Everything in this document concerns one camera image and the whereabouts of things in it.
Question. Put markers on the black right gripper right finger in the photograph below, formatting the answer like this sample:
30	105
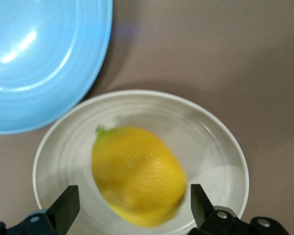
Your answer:
205	210

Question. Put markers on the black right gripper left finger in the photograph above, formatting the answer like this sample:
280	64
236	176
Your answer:
63	210

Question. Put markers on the yellow lemon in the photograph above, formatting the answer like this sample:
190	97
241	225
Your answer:
139	176

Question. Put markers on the cream round plate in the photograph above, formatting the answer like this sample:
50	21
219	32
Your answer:
210	151

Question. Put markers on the light blue round plate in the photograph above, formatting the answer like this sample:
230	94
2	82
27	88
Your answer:
39	61

